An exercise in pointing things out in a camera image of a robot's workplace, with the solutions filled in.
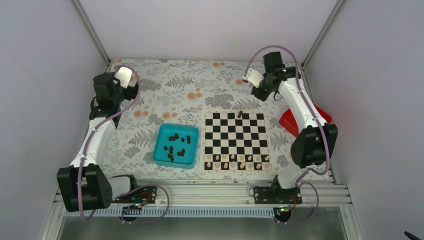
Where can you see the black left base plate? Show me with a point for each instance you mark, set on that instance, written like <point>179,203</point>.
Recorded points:
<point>145,195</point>

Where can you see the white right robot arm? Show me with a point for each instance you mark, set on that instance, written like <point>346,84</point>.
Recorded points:
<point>313,147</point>

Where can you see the teal plastic tray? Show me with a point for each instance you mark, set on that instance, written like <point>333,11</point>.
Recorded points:
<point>166,130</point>

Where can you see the aluminium front rail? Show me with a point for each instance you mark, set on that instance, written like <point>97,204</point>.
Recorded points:
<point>231,199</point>

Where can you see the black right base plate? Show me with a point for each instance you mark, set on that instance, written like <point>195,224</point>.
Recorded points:
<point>270,195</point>

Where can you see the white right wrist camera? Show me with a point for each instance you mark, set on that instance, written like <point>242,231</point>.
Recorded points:
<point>254,77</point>

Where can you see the floral patterned table mat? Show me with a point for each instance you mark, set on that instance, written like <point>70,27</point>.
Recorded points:
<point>176,92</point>

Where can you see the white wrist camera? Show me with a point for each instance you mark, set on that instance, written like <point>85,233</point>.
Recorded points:
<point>254,77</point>
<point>124,76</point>

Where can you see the red plastic box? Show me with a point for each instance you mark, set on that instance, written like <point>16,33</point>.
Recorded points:
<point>288,121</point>

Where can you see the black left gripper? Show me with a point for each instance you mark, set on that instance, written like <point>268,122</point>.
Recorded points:
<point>131,91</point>

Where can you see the aluminium left corner post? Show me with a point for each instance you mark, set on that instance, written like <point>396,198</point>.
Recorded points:
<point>91,31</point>

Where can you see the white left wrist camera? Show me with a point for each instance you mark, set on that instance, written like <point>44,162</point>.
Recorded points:
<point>124,76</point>

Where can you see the aluminium right corner post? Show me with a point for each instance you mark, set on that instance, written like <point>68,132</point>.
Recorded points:
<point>323,32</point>

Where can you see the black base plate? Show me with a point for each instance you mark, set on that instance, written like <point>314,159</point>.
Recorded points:
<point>270,195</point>
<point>145,195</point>

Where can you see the aluminium corner post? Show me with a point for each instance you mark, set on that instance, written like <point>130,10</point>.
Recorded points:
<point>91,31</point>
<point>323,32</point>

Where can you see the black white chessboard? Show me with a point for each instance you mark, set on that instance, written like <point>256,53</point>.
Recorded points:
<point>222,133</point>

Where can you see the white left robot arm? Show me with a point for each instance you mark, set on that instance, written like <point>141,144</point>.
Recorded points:
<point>82,184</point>

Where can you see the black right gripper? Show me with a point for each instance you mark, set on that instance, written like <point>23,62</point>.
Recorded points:
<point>261,96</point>

